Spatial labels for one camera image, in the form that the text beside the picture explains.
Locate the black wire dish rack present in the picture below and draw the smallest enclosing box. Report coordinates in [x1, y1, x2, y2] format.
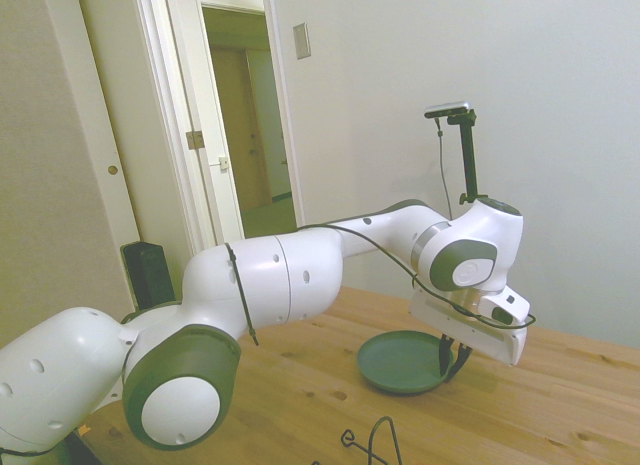
[312, 415, 404, 465]

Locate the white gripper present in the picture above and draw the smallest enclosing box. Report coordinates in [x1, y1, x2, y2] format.
[409, 287, 529, 384]

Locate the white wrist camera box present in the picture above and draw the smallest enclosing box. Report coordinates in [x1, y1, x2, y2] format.
[479, 291, 533, 332]

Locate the beige wall switch plate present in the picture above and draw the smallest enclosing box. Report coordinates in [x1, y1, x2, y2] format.
[292, 22, 312, 61]

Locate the closet door with round pull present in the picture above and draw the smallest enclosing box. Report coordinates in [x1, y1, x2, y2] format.
[74, 0, 151, 246]

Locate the silver exterior camera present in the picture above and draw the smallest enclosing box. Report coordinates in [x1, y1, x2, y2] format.
[423, 100, 473, 121]

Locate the black camera stand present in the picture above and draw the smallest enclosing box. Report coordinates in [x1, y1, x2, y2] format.
[446, 109, 489, 206]

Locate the brown hallway door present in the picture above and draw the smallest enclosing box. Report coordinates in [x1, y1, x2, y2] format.
[208, 43, 274, 209]

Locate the white open door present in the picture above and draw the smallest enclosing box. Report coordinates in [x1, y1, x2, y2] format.
[163, 0, 250, 251]

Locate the black box behind table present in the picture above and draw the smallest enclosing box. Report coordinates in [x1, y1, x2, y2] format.
[121, 240, 177, 312]

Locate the teal round plate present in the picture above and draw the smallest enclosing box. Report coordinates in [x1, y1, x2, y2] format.
[356, 329, 459, 397]

